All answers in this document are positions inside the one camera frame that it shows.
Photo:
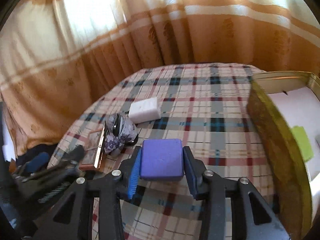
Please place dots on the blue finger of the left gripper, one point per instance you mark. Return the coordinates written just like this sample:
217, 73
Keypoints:
37, 163

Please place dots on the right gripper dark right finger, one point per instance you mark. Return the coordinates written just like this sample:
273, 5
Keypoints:
194, 169

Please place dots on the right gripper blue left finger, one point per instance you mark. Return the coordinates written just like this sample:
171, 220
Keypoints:
134, 175

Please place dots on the purple rectangular block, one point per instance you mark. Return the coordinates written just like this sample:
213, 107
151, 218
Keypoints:
162, 160

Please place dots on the purple sequin hair clip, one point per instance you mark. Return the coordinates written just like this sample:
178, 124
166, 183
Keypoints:
120, 132

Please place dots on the white charger adapter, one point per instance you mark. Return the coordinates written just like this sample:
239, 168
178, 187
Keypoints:
144, 111

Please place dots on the green toy brick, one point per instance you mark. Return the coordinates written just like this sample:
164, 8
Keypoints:
303, 142

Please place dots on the plaid tablecloth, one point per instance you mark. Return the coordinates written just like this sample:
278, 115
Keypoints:
203, 105

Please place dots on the gold metal tin tray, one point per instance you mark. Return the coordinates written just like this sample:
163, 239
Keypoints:
277, 102

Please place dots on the orange cream patterned curtain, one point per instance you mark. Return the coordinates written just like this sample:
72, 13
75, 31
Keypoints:
60, 56

